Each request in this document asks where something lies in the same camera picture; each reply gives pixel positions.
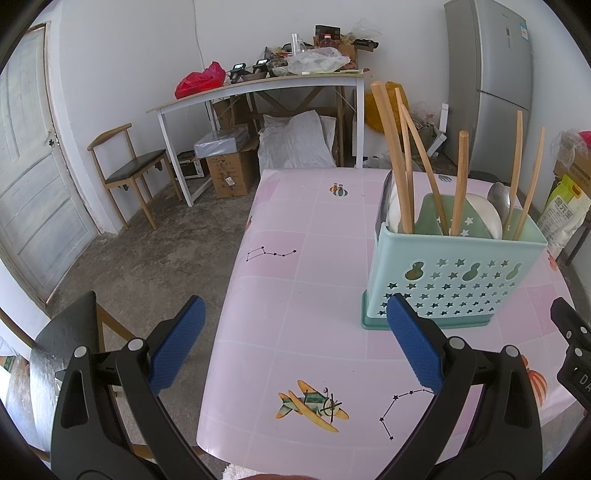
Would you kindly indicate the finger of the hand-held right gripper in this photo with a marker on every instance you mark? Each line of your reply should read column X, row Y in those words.
column 570, row 323

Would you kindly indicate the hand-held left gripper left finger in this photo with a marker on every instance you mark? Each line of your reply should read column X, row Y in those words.
column 180, row 341

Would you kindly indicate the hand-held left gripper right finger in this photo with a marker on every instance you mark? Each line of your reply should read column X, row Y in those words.
column 413, row 341

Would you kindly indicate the green star-cut utensil holder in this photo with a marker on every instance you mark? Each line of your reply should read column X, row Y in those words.
column 415, row 251

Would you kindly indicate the white ceramic spoon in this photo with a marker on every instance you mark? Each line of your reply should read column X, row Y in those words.
column 395, row 207
column 485, row 217

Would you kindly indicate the grey metal utensil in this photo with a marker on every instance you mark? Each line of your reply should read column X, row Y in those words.
column 385, row 203

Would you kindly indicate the silver metal spoon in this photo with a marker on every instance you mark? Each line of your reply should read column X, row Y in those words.
column 498, row 198

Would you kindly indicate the white and yellow rice bag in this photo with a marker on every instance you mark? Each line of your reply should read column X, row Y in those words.
column 561, row 217

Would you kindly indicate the wooden chair with dark seat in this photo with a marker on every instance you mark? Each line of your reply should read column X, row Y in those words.
column 60, row 332
column 134, row 166

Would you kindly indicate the white toaster oven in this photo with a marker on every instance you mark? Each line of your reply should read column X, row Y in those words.
column 191, row 168

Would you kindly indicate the red plastic bag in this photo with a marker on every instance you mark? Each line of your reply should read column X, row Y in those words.
column 586, row 138
column 198, row 83

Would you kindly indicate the silver wrapped box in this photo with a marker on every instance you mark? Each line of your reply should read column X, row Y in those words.
column 221, row 143

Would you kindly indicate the white wooden door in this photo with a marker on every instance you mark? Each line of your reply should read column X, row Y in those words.
column 27, row 184

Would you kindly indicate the narrow white box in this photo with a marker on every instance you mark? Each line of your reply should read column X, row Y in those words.
column 444, row 120

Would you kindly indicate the white sack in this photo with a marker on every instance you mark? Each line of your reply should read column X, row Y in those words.
column 295, row 143

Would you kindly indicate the yellow plastic bag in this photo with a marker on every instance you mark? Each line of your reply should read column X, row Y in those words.
column 368, row 113

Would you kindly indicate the silver refrigerator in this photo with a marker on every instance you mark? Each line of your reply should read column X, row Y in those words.
column 494, row 69

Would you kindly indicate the black electronic device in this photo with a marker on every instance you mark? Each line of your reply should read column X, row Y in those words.
column 261, row 67
column 238, row 71

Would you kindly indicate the long white table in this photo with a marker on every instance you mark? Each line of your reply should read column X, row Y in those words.
column 277, row 82

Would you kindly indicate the clear plastic bag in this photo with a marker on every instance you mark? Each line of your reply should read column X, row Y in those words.
column 318, row 62

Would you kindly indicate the clear plastic bottle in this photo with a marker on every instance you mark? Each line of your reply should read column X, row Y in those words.
column 298, row 44

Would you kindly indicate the brown cardboard box with goods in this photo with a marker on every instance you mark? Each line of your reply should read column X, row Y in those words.
column 328, row 31

